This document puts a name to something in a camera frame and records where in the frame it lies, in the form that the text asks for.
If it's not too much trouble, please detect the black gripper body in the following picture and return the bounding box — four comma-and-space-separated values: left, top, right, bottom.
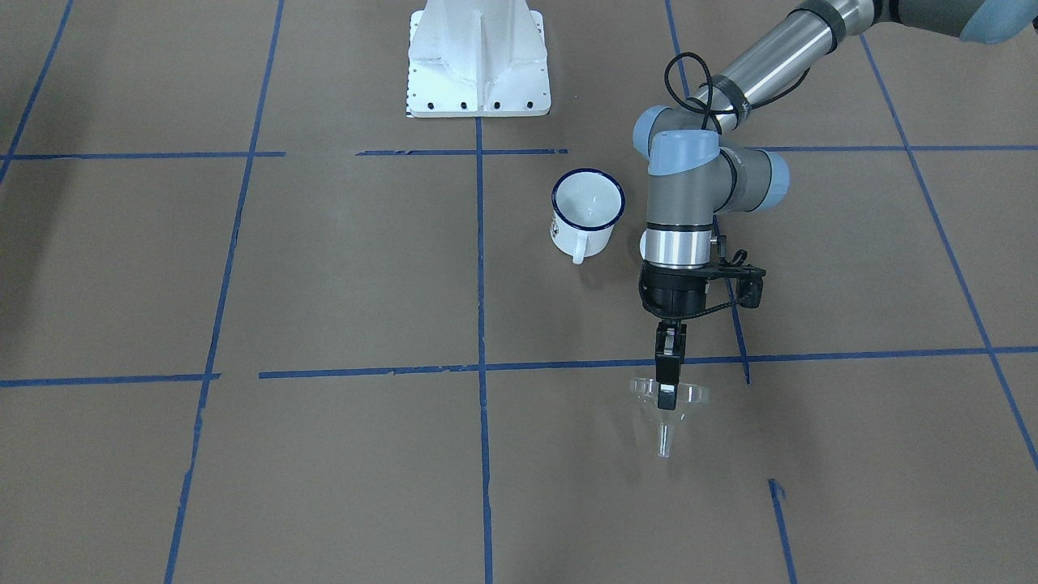
638, 265, 718, 322

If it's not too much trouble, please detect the clear plastic funnel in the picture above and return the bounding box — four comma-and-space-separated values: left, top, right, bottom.
629, 377, 710, 458

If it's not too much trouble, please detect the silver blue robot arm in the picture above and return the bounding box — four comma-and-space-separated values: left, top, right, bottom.
633, 1, 1037, 411

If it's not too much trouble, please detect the white enamel cup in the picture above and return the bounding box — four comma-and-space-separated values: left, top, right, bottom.
550, 169, 626, 265

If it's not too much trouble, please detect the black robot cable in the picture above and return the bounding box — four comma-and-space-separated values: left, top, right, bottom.
663, 52, 812, 135

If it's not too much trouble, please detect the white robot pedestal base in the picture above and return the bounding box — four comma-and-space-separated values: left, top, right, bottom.
405, 1, 551, 118

